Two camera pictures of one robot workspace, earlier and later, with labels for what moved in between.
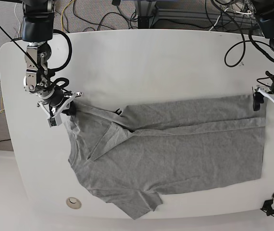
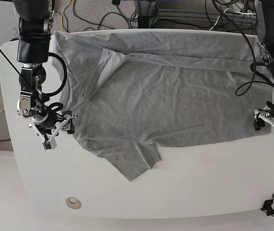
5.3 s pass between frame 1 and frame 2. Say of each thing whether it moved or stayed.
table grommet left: stayed
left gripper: moved
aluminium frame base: stayed
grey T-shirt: moved
